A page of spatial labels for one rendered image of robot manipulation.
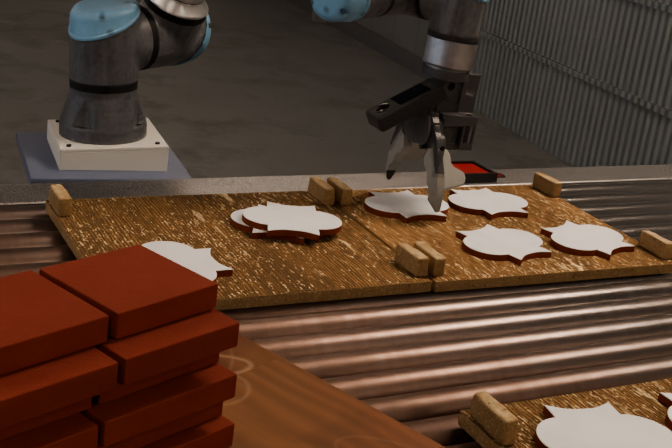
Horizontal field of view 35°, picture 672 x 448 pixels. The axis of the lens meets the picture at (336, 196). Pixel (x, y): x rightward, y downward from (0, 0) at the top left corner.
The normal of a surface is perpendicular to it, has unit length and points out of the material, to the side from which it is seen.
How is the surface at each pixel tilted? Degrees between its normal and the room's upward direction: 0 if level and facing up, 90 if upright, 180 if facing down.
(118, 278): 0
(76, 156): 90
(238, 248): 0
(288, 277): 0
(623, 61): 90
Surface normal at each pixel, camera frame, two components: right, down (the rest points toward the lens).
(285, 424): 0.13, -0.94
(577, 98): -0.93, 0.00
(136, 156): 0.35, 0.33
